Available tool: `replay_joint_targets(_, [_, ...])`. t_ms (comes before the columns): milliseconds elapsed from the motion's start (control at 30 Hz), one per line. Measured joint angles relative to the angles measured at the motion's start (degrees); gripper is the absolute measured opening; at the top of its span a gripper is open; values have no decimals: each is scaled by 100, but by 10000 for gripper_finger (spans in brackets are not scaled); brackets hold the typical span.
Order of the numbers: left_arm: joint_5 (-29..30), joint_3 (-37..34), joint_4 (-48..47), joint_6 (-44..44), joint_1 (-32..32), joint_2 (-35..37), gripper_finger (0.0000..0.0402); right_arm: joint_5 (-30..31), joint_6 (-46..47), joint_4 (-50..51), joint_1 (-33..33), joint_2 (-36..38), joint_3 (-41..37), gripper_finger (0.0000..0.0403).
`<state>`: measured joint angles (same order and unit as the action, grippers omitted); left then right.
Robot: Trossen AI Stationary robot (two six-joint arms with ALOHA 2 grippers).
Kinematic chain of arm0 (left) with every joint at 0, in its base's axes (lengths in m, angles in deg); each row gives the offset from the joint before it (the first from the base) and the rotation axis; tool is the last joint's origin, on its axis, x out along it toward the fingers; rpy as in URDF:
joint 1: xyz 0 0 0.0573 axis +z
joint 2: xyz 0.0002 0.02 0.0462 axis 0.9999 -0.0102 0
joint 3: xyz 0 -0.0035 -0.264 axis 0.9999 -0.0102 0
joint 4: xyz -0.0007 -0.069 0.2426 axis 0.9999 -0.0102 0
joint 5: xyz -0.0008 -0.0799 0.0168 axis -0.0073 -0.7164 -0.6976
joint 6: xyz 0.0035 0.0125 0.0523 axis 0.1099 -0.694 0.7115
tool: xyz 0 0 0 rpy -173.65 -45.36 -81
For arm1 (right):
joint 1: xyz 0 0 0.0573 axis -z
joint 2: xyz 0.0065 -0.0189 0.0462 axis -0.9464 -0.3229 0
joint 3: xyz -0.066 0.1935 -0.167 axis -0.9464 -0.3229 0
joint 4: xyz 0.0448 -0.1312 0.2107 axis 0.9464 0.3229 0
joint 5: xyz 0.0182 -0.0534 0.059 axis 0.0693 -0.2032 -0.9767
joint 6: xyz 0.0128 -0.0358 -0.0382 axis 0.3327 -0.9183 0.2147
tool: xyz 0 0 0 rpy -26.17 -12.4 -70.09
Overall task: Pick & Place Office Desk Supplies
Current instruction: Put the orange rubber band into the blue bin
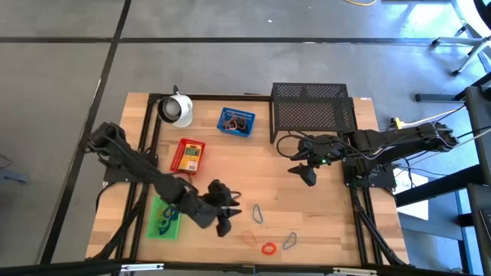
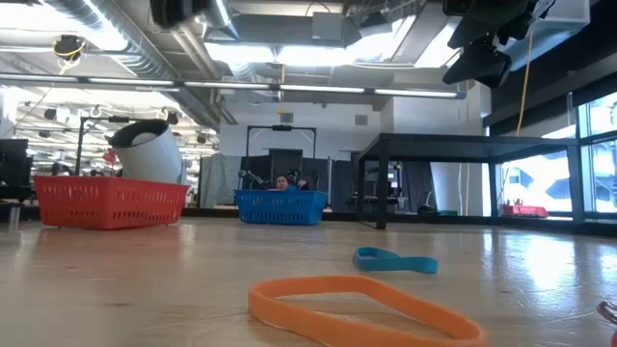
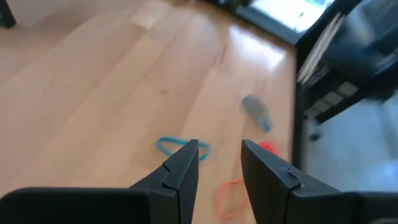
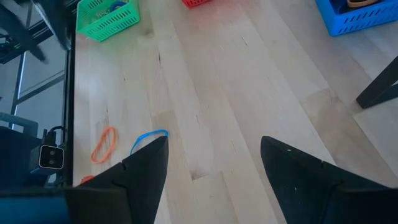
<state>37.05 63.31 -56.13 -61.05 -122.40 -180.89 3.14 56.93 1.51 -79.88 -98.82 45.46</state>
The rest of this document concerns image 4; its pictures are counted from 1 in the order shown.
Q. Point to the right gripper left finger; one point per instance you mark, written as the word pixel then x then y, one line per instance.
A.
pixel 130 193

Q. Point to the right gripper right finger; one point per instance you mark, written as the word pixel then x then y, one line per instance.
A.
pixel 311 193

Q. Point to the red spiral wrist coil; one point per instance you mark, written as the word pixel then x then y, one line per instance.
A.
pixel 87 180

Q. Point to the blue spiral wrist coil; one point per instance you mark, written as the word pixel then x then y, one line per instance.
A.
pixel 118 3

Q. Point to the orange rubber band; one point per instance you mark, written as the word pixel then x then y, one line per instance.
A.
pixel 114 141
pixel 362 3

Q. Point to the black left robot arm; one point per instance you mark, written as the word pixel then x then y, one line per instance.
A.
pixel 56 25

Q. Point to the blue rubber band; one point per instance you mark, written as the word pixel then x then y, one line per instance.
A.
pixel 149 133

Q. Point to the black mesh metal shelf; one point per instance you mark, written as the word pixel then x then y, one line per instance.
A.
pixel 379 87

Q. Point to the green plastic basket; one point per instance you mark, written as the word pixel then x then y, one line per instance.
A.
pixel 109 25

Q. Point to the blue plastic basket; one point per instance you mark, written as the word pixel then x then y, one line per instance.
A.
pixel 357 21

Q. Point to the red plastic basket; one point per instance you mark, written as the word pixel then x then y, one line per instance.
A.
pixel 194 2

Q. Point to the table-level camera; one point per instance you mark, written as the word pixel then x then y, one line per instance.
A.
pixel 51 157

